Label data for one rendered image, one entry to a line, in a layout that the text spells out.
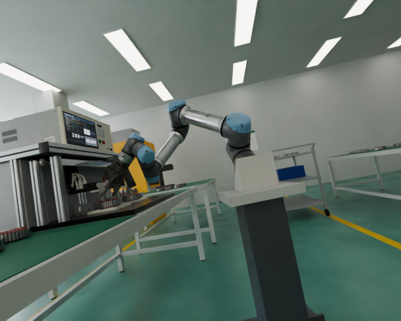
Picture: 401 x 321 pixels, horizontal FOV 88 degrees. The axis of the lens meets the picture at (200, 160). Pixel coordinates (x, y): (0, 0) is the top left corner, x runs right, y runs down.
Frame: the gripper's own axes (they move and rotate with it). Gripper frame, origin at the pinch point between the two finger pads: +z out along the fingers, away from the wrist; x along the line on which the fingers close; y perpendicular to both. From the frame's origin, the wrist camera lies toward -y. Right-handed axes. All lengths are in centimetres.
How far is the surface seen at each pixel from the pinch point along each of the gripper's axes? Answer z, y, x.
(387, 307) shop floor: -24, -153, -23
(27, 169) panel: 2.2, 30.6, 18.4
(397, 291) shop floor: -33, -163, -35
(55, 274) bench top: -9, -27, 64
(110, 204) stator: 0.4, -5.0, 4.0
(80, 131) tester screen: -20.1, 34.2, -3.7
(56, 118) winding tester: -21.6, 40.0, 8.1
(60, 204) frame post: 5.1, 6.8, 20.4
